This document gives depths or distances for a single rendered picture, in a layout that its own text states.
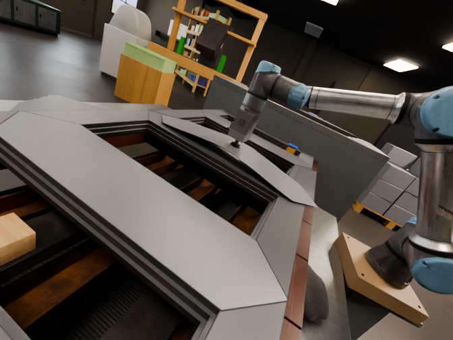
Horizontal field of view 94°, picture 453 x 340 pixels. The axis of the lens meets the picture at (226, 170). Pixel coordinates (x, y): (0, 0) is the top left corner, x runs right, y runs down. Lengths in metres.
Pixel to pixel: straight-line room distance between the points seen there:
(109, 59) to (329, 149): 4.64
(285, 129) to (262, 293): 1.30
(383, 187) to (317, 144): 2.43
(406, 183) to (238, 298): 3.69
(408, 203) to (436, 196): 3.31
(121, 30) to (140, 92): 1.57
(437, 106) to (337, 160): 0.97
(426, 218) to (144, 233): 0.71
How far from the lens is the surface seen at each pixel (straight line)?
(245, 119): 0.76
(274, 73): 0.76
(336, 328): 0.75
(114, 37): 5.27
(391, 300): 0.97
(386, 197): 3.96
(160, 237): 0.40
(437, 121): 0.70
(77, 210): 0.45
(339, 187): 1.65
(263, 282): 0.42
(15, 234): 0.46
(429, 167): 0.75
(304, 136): 1.57
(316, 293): 0.73
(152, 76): 3.84
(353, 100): 0.83
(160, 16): 13.21
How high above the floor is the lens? 1.15
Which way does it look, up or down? 24 degrees down
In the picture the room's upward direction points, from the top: 24 degrees clockwise
